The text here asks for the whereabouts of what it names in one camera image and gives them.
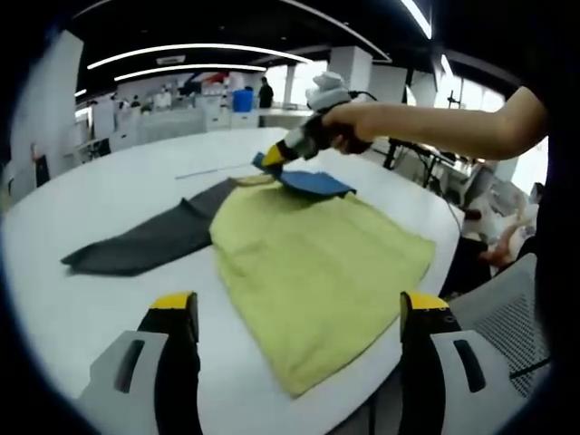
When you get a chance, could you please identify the white pillar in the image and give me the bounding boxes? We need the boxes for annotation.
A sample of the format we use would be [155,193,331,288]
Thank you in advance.
[326,44,375,108]

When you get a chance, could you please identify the white long counter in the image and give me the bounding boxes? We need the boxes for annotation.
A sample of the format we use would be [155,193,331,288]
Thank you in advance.
[257,105,314,131]

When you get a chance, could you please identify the dark box with red top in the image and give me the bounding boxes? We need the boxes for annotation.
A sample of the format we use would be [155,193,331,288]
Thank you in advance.
[28,141,52,188]

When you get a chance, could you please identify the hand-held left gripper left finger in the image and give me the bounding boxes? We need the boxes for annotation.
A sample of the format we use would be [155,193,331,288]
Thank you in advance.
[75,291,204,435]

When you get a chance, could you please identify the black tripod stand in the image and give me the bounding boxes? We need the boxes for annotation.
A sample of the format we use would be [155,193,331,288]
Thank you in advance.
[382,67,439,188]

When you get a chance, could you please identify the blue barrel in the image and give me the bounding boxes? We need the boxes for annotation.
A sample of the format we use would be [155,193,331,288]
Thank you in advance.
[231,87,256,114]

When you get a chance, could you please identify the person's right hand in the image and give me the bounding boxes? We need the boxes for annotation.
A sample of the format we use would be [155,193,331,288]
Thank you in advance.
[321,102,380,155]

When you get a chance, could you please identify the yellow garment grey blue sleeves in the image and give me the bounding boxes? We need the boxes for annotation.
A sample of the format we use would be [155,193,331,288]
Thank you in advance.
[60,151,437,401]

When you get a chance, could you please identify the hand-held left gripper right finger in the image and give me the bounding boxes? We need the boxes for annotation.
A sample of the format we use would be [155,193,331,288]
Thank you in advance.
[397,290,517,435]

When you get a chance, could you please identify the grey mesh office chair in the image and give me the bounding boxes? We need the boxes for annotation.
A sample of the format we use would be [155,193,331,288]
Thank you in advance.
[446,252,552,401]

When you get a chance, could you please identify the ceiling light strip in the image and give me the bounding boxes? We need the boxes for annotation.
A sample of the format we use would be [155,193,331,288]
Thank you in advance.
[400,0,434,40]
[85,42,314,72]
[112,63,269,83]

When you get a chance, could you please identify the white low cabinet row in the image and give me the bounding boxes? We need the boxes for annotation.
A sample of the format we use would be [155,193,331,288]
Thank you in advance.
[135,108,205,141]

